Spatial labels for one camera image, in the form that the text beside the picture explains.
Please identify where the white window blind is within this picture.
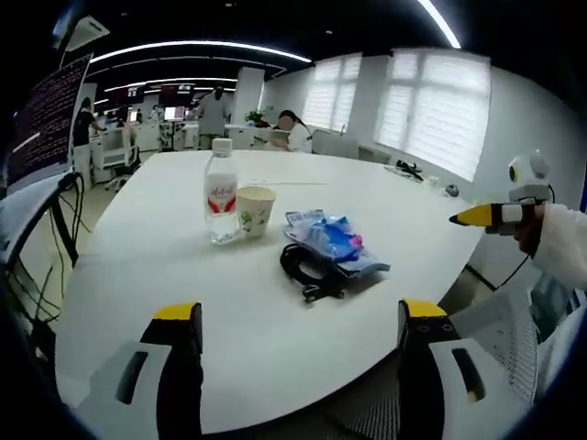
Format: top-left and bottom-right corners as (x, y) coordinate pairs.
(304, 53), (363, 138)
(374, 48), (492, 183)

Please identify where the black object on counter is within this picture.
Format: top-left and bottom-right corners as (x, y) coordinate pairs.
(395, 159), (426, 182)

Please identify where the long curved ceiling light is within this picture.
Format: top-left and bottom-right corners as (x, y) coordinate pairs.
(89, 39), (314, 65)

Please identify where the dark monitor on stand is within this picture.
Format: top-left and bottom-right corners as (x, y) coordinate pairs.
(6, 52), (95, 194)

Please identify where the short ceiling light strip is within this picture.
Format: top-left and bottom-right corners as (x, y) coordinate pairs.
(417, 0), (462, 50)

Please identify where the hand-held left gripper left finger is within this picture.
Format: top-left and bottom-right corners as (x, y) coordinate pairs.
(75, 302), (205, 440)

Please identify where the white side desk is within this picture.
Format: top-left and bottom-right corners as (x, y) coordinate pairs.
(0, 176), (74, 265)

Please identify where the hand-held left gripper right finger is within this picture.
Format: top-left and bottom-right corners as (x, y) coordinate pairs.
(397, 298), (533, 440)

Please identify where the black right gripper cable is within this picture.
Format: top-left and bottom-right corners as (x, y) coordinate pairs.
(476, 249), (533, 291)

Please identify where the blue printed packet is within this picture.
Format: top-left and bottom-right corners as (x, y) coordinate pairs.
(283, 209), (367, 260)

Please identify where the ceiling air conditioner vent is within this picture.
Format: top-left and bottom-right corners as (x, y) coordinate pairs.
(58, 16), (111, 48)

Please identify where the white round table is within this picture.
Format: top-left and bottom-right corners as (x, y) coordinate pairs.
(54, 149), (487, 435)

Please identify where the white paper cup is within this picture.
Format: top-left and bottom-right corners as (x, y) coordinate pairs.
(235, 185), (278, 240)

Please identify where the person's right hand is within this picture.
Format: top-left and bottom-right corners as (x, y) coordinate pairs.
(513, 203), (550, 257)

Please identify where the white background office chair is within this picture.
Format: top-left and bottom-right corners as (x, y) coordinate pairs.
(103, 126), (144, 193)

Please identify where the clear plastic water bottle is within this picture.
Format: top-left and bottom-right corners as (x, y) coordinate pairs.
(204, 137), (239, 247)

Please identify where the grey mesh office chair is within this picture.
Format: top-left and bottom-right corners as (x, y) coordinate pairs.
(320, 288), (543, 440)

